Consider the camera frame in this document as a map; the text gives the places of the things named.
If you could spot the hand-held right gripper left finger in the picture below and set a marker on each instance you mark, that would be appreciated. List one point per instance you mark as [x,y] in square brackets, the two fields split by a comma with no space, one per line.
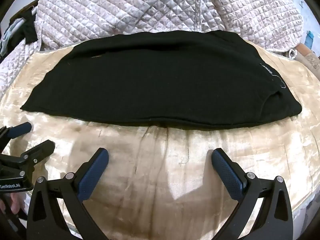
[92,172]

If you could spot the beige plush blanket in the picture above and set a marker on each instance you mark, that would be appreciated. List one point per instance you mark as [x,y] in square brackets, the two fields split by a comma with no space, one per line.
[160,175]

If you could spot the black pants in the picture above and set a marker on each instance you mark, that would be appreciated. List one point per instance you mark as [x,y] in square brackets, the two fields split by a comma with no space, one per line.
[160,80]

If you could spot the dark clothing pile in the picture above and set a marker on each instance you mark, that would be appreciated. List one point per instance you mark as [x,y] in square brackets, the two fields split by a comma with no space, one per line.
[25,28]

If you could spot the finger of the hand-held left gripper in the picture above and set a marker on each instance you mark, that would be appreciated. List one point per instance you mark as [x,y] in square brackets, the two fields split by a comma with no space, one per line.
[18,130]
[41,150]

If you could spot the blue packet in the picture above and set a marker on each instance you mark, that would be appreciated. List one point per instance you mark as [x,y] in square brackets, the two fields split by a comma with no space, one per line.
[310,38]

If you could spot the light blue cloth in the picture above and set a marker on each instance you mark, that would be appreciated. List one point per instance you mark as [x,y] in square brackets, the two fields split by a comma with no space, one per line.
[5,36]

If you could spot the patterned brown tube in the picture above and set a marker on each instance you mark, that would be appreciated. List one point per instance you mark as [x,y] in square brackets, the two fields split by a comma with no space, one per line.
[310,56]

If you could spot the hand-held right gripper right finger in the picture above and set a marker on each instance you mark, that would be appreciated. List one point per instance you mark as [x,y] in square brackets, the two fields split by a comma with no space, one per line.
[226,172]

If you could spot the person's left hand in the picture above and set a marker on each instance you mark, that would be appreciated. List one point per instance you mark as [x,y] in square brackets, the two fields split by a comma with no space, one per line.
[15,203]

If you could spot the quilted pink-white bedspread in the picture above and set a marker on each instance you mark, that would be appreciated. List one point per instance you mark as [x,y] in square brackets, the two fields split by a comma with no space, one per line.
[140,7]

